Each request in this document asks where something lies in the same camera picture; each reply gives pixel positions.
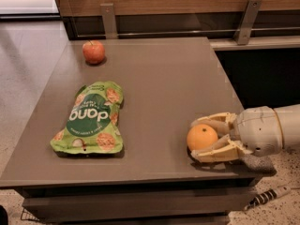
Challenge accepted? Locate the red apple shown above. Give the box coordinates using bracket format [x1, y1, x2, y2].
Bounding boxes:
[82, 40, 105, 65]

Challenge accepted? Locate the orange fruit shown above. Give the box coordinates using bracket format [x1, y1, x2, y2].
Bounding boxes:
[187, 124, 218, 151]

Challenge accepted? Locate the white rounded gripper body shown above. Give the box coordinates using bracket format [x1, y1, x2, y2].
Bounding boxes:
[233, 106, 283, 157]

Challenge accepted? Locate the metal bracket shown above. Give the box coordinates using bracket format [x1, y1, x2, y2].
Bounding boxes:
[233, 0, 263, 45]
[100, 3, 118, 39]

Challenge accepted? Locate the left metal bracket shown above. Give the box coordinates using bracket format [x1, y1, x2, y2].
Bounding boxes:
[100, 3, 118, 39]

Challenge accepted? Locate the grey table drawer front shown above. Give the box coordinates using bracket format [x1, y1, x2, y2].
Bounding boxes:
[23, 187, 255, 223]

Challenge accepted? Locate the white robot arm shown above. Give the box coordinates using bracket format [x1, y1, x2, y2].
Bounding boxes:
[190, 105, 300, 163]

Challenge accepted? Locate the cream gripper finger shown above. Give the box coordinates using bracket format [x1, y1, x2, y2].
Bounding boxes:
[191, 134, 251, 163]
[190, 112, 238, 138]

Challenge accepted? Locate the black white striped tool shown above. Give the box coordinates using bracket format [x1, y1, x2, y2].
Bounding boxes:
[244, 186, 291, 211]

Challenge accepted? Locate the right metal bracket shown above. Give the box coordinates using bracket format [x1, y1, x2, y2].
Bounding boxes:
[233, 0, 263, 45]

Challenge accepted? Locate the green snack chip bag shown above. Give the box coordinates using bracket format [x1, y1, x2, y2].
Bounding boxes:
[51, 82, 124, 155]

